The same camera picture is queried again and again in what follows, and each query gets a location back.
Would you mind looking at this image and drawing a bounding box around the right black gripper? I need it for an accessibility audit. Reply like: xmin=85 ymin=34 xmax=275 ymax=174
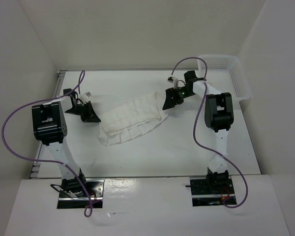
xmin=162 ymin=87 xmax=195 ymax=111

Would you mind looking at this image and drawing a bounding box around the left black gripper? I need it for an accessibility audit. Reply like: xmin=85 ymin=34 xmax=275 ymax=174
xmin=65 ymin=101 xmax=101 ymax=123

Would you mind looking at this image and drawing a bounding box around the white pleated skirt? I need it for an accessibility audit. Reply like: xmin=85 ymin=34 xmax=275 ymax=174
xmin=98 ymin=91 xmax=168 ymax=146

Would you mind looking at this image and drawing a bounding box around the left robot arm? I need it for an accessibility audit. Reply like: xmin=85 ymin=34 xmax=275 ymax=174
xmin=31 ymin=91 xmax=101 ymax=197

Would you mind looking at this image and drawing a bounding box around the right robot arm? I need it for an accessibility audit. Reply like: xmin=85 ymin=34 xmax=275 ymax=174
xmin=162 ymin=71 xmax=234 ymax=193

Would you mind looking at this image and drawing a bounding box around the white plastic basket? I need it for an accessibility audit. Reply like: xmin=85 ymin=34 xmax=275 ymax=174
xmin=198 ymin=55 xmax=251 ymax=102

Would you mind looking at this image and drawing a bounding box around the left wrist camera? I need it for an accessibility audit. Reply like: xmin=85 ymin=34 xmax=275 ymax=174
xmin=78 ymin=92 xmax=91 ymax=104

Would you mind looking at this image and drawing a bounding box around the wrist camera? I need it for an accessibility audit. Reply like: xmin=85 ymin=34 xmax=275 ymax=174
xmin=167 ymin=76 xmax=185 ymax=89
xmin=78 ymin=92 xmax=91 ymax=104

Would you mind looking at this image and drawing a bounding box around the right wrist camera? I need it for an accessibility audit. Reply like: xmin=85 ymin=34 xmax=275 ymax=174
xmin=167 ymin=76 xmax=185 ymax=89

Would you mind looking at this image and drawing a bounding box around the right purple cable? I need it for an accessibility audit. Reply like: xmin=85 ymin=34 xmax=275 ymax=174
xmin=171 ymin=56 xmax=249 ymax=209

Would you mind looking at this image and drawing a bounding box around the purple cable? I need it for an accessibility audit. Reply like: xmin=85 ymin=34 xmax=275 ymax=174
xmin=171 ymin=56 xmax=249 ymax=209
xmin=1 ymin=70 xmax=103 ymax=218

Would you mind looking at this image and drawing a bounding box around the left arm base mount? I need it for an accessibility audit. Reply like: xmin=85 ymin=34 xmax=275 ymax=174
xmin=50 ymin=178 xmax=105 ymax=209

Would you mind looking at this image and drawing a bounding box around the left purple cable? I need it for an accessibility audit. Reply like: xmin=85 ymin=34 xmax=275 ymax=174
xmin=1 ymin=70 xmax=103 ymax=218

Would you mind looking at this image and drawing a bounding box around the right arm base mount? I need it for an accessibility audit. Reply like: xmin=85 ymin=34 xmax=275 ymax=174
xmin=185 ymin=177 xmax=237 ymax=207

